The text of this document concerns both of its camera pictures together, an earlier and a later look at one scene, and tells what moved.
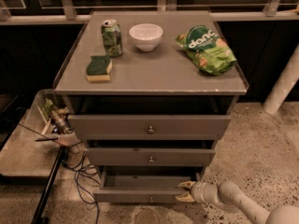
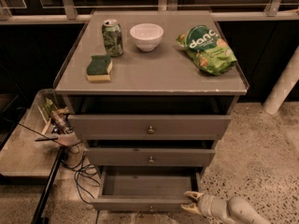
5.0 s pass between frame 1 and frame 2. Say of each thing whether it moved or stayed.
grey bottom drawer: moved
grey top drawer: stayed
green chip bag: stayed
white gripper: moved
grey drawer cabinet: stayed
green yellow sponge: stayed
